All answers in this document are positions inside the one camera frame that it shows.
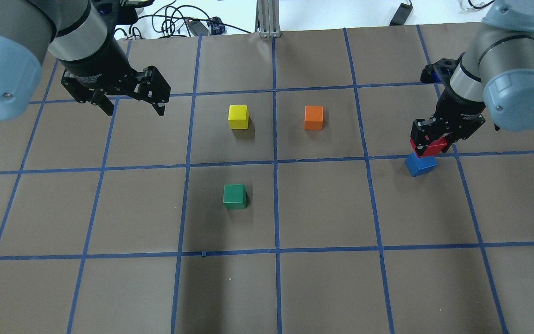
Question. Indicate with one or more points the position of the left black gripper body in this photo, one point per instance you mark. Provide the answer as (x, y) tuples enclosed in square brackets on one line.
[(101, 64)]

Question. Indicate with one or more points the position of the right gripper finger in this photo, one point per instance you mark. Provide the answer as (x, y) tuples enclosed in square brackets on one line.
[(426, 130), (451, 138)]

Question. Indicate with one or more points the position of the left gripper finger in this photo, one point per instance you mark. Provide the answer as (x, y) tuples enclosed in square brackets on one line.
[(82, 94), (152, 87)]

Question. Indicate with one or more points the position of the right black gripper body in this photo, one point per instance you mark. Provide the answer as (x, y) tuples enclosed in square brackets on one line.
[(458, 111)]

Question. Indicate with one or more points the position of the red wooden block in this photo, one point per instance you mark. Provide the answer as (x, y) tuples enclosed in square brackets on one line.
[(429, 149)]

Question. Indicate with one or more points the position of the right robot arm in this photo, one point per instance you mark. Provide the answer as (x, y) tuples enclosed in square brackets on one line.
[(495, 73)]

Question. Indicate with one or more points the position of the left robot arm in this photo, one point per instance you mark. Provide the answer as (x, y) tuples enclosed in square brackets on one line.
[(80, 35)]

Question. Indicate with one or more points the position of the blue wooden block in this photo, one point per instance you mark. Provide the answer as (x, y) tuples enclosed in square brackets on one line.
[(418, 166)]

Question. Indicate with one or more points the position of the yellow wooden block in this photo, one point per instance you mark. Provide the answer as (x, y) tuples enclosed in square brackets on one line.
[(238, 116)]

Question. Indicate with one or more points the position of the orange wooden block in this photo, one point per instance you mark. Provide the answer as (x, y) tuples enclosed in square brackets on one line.
[(314, 118)]

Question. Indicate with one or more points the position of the green wooden block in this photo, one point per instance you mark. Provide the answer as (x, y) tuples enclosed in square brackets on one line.
[(235, 197)]

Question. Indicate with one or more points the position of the black power adapter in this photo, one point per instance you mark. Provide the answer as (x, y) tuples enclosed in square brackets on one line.
[(197, 27)]

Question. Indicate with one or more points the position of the black device on floor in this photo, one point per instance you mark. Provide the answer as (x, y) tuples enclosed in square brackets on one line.
[(401, 14)]

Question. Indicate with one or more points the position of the aluminium frame post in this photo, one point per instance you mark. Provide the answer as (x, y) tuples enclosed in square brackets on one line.
[(267, 19)]

